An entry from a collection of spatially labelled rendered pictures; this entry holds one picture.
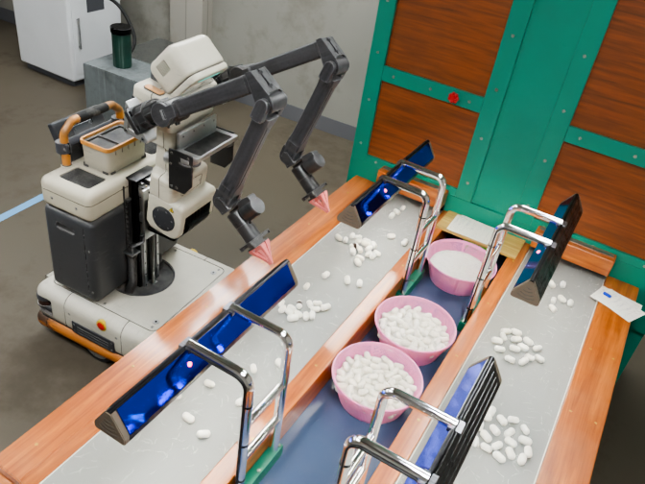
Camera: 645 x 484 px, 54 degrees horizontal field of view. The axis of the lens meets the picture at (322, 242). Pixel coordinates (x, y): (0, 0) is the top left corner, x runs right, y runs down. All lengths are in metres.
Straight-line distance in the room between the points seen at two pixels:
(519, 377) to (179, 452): 1.03
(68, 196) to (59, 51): 3.00
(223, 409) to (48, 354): 1.38
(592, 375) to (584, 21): 1.14
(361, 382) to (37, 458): 0.85
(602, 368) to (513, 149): 0.87
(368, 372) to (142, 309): 1.16
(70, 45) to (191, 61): 3.19
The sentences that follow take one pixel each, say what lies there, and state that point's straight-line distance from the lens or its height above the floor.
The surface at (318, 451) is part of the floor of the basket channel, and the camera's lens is 1.77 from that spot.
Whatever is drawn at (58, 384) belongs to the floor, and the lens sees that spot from 2.86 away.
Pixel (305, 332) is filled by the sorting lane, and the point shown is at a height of 0.74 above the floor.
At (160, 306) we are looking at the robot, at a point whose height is 0.28.
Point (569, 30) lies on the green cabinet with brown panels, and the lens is 2.37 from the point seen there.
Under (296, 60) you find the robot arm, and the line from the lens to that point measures 2.23.
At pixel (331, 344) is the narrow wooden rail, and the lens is 1.92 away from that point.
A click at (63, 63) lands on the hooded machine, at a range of 5.41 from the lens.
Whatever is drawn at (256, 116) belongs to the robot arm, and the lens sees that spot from 1.79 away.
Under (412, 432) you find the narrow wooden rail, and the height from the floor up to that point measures 0.77.
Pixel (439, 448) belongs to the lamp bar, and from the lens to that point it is 1.29.
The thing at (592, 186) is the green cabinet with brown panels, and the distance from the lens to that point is 2.51.
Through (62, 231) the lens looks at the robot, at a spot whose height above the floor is 0.60.
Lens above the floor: 2.09
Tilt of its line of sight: 35 degrees down
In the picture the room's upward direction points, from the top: 9 degrees clockwise
